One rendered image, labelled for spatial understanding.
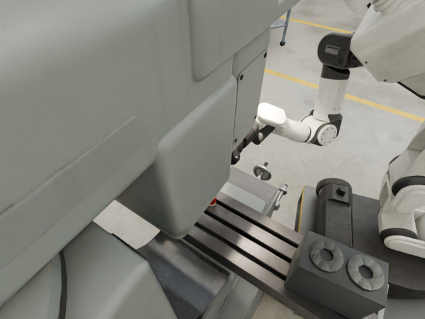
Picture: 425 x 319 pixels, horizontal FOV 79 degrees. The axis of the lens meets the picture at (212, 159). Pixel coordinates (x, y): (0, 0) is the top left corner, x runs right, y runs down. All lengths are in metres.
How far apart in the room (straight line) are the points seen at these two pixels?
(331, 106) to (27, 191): 0.91
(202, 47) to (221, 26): 0.04
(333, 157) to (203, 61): 2.42
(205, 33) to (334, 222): 1.32
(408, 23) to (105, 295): 0.76
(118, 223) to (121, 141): 1.91
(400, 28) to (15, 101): 0.74
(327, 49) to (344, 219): 0.90
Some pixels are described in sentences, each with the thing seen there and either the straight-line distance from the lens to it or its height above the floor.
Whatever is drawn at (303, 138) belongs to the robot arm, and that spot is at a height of 1.16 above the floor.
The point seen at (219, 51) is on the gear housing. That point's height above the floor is 1.66.
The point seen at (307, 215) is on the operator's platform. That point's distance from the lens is 1.71.
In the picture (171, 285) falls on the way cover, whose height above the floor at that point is 0.92.
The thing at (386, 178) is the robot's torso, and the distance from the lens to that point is 1.33.
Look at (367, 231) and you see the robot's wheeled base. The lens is 1.58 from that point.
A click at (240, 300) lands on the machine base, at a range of 1.65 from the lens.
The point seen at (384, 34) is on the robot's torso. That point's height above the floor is 1.53.
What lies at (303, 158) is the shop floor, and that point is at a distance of 2.55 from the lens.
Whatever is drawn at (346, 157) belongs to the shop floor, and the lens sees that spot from 2.71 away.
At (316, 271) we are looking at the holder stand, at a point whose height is 1.09.
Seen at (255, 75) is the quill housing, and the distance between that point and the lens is 0.52.
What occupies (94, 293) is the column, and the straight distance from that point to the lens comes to 0.31.
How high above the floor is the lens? 1.80
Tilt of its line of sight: 49 degrees down
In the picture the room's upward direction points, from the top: straight up
